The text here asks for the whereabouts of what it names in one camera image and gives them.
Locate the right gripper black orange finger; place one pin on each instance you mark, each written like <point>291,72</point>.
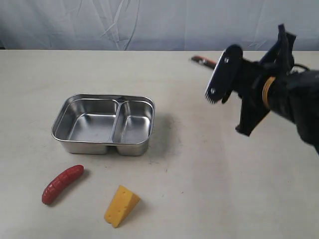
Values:
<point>252,113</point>

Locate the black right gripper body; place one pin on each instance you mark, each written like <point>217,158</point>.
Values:
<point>253,76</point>

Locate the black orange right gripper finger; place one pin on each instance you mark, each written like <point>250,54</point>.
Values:
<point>279,58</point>

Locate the dark transparent lunch box lid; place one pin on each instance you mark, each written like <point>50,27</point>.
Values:
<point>203,61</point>

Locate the yellow toy cheese wedge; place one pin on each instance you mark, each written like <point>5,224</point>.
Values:
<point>123,202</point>

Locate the red toy sausage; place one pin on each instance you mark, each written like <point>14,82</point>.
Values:
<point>60,183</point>

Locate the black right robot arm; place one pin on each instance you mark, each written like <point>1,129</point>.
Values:
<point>272,85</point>

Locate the stainless steel lunch box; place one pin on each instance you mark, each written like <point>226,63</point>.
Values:
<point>93,123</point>

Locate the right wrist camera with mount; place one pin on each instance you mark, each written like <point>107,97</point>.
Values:
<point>220,86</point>

